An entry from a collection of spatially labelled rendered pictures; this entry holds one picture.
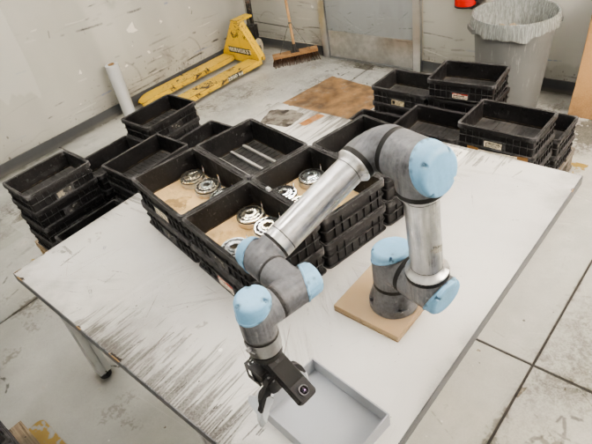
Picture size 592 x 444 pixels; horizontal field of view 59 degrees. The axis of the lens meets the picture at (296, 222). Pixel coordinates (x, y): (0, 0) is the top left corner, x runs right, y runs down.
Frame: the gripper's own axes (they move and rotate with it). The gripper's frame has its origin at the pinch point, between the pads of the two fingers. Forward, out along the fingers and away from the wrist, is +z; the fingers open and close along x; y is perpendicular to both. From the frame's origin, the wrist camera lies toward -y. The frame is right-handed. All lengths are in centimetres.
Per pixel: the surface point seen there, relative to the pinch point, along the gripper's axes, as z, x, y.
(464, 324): 19, -59, -11
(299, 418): 18.5, -5.6, 5.4
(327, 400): 18.5, -14.3, 3.5
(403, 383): 19.0, -31.5, -8.7
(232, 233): 6, -37, 68
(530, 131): 40, -204, 39
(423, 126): 51, -199, 101
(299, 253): 3, -41, 38
